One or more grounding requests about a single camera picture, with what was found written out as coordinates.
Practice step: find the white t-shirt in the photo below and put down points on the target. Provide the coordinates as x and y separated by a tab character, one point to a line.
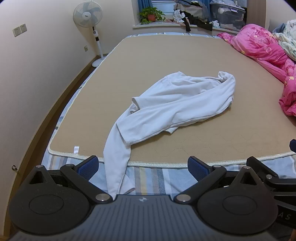
175	100

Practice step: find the grey plastic storage box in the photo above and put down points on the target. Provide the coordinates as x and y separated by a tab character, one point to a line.
229	16

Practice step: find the light floral blanket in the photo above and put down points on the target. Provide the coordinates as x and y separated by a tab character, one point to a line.
285	34

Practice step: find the blue curtain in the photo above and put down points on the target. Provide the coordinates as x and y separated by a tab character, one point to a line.
142	4

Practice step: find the white standing fan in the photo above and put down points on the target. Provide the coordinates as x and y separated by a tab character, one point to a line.
87	15

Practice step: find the beige bed mat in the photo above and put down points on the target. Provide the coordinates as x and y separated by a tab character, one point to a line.
253	125

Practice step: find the double wall switch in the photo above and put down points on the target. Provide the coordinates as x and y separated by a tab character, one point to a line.
19	30

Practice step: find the white mat label tag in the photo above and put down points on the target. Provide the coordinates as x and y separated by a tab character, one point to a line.
76	150

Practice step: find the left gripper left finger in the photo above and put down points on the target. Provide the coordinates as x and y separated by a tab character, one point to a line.
54	201

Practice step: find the potted green plant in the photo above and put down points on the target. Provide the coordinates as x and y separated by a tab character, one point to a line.
150	15

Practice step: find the dark clothes pile on sill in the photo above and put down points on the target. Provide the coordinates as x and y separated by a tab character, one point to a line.
187	13

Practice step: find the pink floral quilt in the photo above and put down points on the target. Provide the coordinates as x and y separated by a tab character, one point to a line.
259	44

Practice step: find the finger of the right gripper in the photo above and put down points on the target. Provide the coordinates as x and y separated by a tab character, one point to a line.
282	190

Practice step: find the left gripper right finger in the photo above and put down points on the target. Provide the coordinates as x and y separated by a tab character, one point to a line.
232	202

